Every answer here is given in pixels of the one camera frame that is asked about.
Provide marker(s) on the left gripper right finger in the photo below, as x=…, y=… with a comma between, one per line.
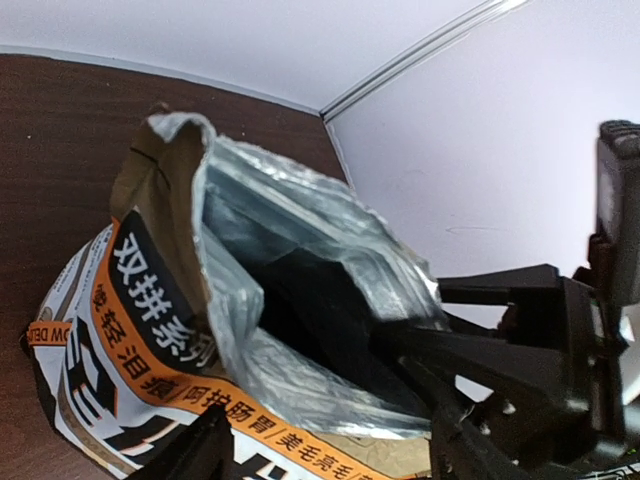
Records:
x=458, y=450

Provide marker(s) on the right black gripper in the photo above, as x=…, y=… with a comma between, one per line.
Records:
x=555, y=406

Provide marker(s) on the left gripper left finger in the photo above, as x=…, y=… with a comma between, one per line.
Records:
x=195, y=445

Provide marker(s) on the brown dog food bag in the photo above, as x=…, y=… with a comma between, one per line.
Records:
x=236, y=281

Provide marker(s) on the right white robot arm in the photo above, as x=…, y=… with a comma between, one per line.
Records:
x=469, y=393

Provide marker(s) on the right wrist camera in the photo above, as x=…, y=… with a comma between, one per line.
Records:
x=614, y=247

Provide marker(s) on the right aluminium frame post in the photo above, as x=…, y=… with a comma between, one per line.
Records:
x=428, y=47

